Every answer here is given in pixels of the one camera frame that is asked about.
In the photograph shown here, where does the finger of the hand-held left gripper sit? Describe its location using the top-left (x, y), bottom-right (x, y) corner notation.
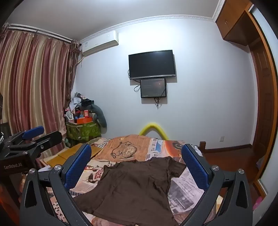
top-left (4, 126), bottom-right (45, 150)
top-left (9, 131), bottom-right (64, 161)

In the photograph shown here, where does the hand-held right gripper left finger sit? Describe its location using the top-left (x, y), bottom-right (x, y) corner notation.
top-left (19, 143), bottom-right (94, 226)

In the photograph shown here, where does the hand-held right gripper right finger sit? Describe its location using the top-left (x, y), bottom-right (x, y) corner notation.
top-left (180, 143), bottom-right (254, 226)

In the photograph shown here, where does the brown t-shirt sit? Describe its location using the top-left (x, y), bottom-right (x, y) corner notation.
top-left (73, 156), bottom-right (187, 226)

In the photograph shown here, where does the pile of clothes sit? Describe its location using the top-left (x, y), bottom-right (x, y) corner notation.
top-left (65, 92), bottom-right (95, 114)

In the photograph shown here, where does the green patterned bag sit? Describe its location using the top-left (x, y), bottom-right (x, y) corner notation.
top-left (66, 121), bottom-right (101, 141)

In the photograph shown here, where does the striped pink beige curtain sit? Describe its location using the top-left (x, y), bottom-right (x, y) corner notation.
top-left (0, 28), bottom-right (80, 174)

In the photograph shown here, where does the printed blanket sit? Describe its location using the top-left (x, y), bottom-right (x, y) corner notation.
top-left (19, 134), bottom-right (224, 226)

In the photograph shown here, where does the yellow foam tube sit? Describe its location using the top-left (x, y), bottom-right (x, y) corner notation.
top-left (139, 123), bottom-right (169, 141)

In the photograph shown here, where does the pink cloth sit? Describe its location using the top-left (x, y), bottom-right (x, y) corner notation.
top-left (252, 195), bottom-right (265, 212)

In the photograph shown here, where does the wooden door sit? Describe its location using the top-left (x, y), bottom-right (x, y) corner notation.
top-left (251, 37), bottom-right (276, 174)

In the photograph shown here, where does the wooden overhead cabinet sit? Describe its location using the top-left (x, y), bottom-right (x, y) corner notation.
top-left (215, 0), bottom-right (261, 46)

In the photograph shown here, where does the small black wall monitor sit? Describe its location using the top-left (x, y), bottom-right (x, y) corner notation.
top-left (140, 78), bottom-right (167, 99)

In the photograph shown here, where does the white curtain rail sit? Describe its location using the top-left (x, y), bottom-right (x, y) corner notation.
top-left (3, 23), bottom-right (82, 45)

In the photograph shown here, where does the white wall air conditioner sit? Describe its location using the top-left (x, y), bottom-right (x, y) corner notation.
top-left (79, 30), bottom-right (119, 57)

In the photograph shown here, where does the black wall television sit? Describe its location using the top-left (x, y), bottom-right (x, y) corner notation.
top-left (128, 50), bottom-right (176, 80)

